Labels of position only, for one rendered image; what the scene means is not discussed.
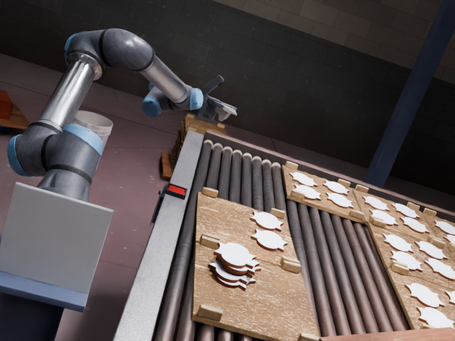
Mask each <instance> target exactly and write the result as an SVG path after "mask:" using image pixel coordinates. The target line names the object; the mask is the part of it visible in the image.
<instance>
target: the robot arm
mask: <svg viewBox="0 0 455 341"><path fill-rule="evenodd" d="M64 50H66V52H65V53H64V57H65V60H66V65H67V69H66V70H65V72H64V74H63V76H62V77H61V79H60V82H59V83H58V85H57V87H56V89H55V90H54V92H53V94H52V96H51V97H50V99H49V101H48V103H47V105H46V107H45V109H44V110H43V112H42V114H41V115H40V117H39V119H38V121H34V122H31V123H30V124H29V126H28V128H27V129H26V131H25V133H24V134H23V135H16V136H15V137H12V138H11V140H10V141H9V144H8V147H7V157H8V161H9V165H10V166H11V168H12V169H13V170H14V172H15V173H17V174H18V175H20V176H23V177H44V178H43V179H42V180H41V182H40V183H39V184H38V185H37V186H36V188H39V189H44V190H46V191H50V192H53V193H56V194H60V195H63V196H67V197H69V198H74V199H77V200H81V201H84V202H88V203H89V188H90V186H91V182H92V180H93V176H94V174H95V170H96V168H97V165H98V162H99V160H100V158H101V156H102V149H103V142H102V140H101V139H100V137H99V136H98V135H96V134H95V133H94V132H93V131H91V130H89V129H87V128H85V127H82V126H79V125H76V124H71V123H72V121H73V119H74V117H75V115H76V113H77V111H78V109H79V107H80V106H81V104H82V102H83V100H84V98H85V96H86V94H87V92H88V90H89V88H90V86H91V84H92V82H93V81H95V80H97V79H99V78H100V77H101V75H102V73H103V71H104V69H105V68H111V67H117V66H124V67H128V68H130V69H132V71H134V72H140V73H141V74H142V75H143V76H144V77H146V78H147V79H148V80H149V81H150V84H149V90H150V92H149V94H148V95H147V96H146V97H145V99H144V101H143V102H142V110H143V112H144V113H145V114H146V115H148V116H150V117H157V116H158V115H159V114H160V113H161V112H162V111H174V110H187V111H190V112H193V113H195V114H196V115H197V116H198V117H201V118H204V119H206V120H208V121H211V120H213V119H214V117H215V115H216V113H218V114H219V121H223V120H225V119H227V118H228V117H229V115H230V114H234V115H236V116H237V113H239V114H240V113H241V112H240V111H239V109H238V108H235V107H234V106H231V105H228V104H226V103H223V102H222V101H220V100H218V99H215V98H214V97H211V96H209V95H207V94H208V93H210V92H211V91H212V90H213V89H214V88H215V87H217V86H220V85H221V84H222V82H223V81H224V79H223V78H222V76H220V75H219V76H216V77H215V78H214V79H213V80H212V81H211V82H210V83H209V84H208V85H206V86H205V87H204V88H203V89H201V90H200V89H194V88H192V87H191V86H189V85H186V84H185V83H184V82H183V81H182V80H180V79H179V78H178V77H177V76H176V75H175V74H174V73H173V72H172V71H171V70H170V69H169V68H168V67H167V66H166V65H165V64H164V63H163V62H162V61H161V60H160V59H159V58H158V57H157V56H155V52H154V50H153V48H152V47H151V46H150V45H149V44H148V43H147V42H145V41H144V40H143V39H141V38H140V37H138V36H137V35H135V34H133V33H131V32H129V31H126V30H123V29H119V28H111V29H106V30H95V31H83V32H79V33H76V34H73V35H72V36H71V37H69V39H68V40H67V42H66V44H65V48H64Z"/></svg>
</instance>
